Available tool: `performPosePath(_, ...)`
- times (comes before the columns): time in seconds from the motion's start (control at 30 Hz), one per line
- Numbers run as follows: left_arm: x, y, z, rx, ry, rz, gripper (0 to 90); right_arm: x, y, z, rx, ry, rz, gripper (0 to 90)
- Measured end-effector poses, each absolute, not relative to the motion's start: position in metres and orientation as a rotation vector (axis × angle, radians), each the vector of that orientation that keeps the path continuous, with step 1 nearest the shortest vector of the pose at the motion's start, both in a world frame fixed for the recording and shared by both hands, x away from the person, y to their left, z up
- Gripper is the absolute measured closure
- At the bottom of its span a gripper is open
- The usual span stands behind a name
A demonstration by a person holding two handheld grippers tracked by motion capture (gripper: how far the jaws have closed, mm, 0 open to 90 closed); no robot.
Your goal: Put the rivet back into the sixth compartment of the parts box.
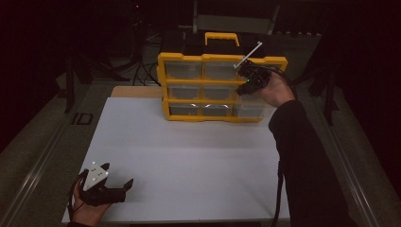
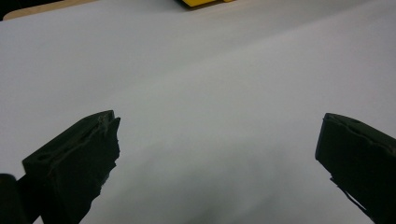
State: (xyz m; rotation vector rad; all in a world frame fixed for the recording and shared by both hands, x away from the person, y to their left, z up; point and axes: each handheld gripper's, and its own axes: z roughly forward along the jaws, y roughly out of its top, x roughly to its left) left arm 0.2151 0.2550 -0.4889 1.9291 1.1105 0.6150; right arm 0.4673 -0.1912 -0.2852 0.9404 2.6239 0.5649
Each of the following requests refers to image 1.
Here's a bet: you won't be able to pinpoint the person's right hand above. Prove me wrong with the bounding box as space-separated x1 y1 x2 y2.
255 73 298 109

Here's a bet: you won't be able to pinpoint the black tripod stand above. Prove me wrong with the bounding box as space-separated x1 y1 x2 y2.
62 44 131 115
291 29 341 128

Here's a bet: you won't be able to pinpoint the yellow and black organizer cabinet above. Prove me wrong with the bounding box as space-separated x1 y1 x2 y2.
156 31 288 123

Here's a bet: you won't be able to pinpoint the black floor cables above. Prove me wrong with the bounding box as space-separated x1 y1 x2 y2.
131 60 161 87

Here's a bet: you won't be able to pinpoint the white table board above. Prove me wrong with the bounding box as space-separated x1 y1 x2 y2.
61 96 292 224

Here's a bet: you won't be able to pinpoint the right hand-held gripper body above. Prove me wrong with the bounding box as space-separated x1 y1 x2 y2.
78 161 128 208

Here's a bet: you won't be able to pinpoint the set of small clear drawers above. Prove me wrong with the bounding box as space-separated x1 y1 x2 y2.
164 61 280 117

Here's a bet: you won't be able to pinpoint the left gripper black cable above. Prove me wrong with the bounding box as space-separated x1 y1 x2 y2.
66 169 89 221

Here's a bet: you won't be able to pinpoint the person's left hand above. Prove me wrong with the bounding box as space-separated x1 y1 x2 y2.
71 182 112 227

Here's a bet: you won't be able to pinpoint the metal floor rail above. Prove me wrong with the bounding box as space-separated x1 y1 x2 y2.
0 84 94 225
310 94 381 227

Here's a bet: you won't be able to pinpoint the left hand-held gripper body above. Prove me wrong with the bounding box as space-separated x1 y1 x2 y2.
233 41 273 93

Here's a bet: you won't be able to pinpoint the large clear plastic drawer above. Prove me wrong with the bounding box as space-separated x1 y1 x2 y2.
234 85 281 119

